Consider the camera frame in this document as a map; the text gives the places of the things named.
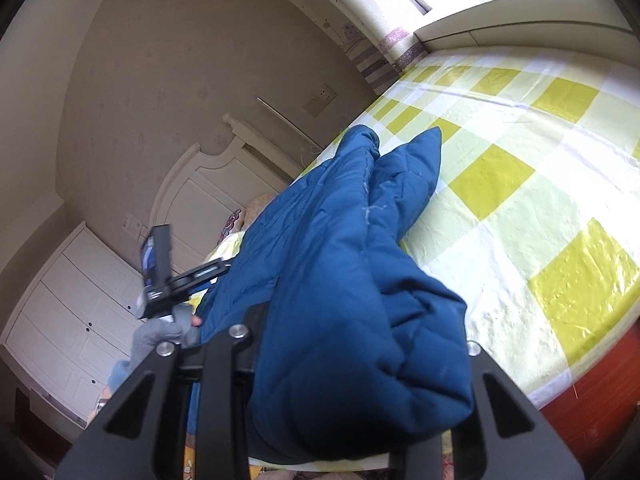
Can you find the colourful patterned pillow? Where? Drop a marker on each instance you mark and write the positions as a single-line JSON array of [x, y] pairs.
[[231, 222]]

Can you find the white wardrobe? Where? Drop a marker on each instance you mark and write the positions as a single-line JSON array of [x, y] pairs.
[[65, 310]]

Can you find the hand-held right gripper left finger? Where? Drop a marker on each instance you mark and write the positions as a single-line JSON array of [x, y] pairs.
[[235, 355]]

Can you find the yellow checked bed sheet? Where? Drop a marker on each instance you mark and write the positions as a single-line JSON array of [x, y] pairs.
[[525, 210]]

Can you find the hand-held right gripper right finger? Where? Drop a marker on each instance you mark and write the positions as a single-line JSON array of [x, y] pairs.
[[460, 455]]

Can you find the blue padded jacket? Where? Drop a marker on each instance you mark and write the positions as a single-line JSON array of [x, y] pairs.
[[325, 285]]

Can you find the pale floral pillow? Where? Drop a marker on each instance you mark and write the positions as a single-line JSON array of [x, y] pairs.
[[257, 210]]

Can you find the wall socket plate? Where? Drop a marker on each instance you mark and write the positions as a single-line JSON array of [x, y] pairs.
[[320, 100]]

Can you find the white wooden headboard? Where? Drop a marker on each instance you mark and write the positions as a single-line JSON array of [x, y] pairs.
[[200, 200]]

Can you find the white window sill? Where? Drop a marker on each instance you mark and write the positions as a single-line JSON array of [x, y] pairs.
[[500, 30]]

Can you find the person's left hand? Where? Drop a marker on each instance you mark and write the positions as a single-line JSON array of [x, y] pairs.
[[160, 332]]

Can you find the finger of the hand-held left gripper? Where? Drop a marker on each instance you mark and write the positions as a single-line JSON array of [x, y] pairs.
[[200, 272]]

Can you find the printed striped curtain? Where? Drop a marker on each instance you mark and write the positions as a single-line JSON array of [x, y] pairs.
[[370, 35]]

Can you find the person's left forearm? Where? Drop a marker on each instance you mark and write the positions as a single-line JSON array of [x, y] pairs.
[[120, 375]]

